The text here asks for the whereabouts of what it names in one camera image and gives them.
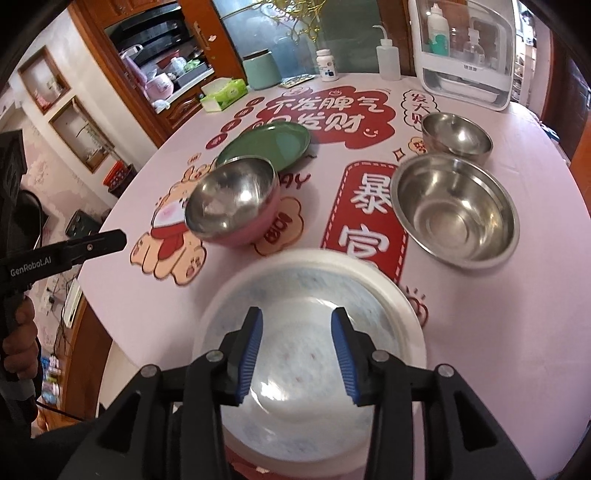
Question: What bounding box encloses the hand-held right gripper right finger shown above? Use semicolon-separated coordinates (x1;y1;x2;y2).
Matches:
330;307;541;480

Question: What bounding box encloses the white storage box clear cover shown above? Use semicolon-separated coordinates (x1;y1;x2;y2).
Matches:
409;0;515;112

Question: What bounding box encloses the large steel bowl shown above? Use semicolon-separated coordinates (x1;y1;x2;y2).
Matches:
390;154;521;269
184;157;281;246

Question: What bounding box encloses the black cable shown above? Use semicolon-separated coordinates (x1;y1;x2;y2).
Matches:
34;401;89;424

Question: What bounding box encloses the wooden upper kitchen cabinet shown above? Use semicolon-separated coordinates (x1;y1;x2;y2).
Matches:
99;0;178;16

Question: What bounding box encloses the gold door ornament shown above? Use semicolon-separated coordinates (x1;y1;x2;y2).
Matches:
272;0;324;47

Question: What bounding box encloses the wooden kitchen cabinet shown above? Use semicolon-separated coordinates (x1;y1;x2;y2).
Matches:
99;0;178;16
152;69;218;134

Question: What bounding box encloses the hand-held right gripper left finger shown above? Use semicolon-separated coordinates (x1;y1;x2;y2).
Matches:
55;305;265;480

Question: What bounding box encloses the clear squeeze bottle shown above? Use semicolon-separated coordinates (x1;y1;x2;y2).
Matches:
365;25;402;81

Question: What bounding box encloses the green canister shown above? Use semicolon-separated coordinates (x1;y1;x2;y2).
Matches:
241;51;279;90

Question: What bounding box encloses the large steel bowl front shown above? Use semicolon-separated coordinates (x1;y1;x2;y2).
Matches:
184;157;281;246

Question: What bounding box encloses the frosted glass door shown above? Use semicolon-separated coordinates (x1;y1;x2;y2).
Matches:
211;0;409;79

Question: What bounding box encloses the white tray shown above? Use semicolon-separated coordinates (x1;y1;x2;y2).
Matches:
429;76;502;105

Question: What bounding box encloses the person's left hand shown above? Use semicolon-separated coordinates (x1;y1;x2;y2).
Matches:
0;298;41;385

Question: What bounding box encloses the white bottle green label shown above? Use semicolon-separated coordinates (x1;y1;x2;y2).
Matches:
426;2;451;57

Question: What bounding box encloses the green plate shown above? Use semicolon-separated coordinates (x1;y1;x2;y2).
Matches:
215;122;311;174

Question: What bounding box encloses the range hood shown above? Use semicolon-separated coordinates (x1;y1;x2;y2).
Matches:
104;4;195;47

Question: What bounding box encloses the green tissue box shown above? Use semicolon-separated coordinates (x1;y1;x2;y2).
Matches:
199;78;249;112

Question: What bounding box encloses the large recessed wall shelf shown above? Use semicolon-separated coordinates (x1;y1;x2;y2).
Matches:
48;96;116;174

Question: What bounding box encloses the white pill bottle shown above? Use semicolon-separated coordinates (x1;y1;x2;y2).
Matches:
316;49;339;83

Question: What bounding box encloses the small steel bowl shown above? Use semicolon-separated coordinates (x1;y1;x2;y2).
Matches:
421;112;494;163

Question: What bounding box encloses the clear plastic bottle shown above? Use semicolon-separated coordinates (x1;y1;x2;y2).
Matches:
463;28;485;63

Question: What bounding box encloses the dark green appliance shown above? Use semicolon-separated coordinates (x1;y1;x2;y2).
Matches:
65;210;100;236

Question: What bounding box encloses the white power strip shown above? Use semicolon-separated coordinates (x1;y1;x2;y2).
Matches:
62;277;84;329

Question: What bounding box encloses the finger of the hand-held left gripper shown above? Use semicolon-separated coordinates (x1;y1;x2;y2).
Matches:
68;230;128;267

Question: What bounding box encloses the pink rice cooker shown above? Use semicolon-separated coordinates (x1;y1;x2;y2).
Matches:
144;76;177;100

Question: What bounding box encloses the person's left forearm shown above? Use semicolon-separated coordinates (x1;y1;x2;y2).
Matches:
0;374;42;416

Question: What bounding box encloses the wooden lower kitchen cabinet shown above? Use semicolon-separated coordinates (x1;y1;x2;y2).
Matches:
152;69;218;134

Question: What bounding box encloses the white plate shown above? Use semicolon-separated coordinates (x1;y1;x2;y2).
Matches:
191;249;428;468

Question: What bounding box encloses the red basket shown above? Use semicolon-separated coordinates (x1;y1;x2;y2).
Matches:
102;161;137;193

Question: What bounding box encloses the small recessed wall shelf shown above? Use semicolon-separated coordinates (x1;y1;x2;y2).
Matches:
18;46;70;116

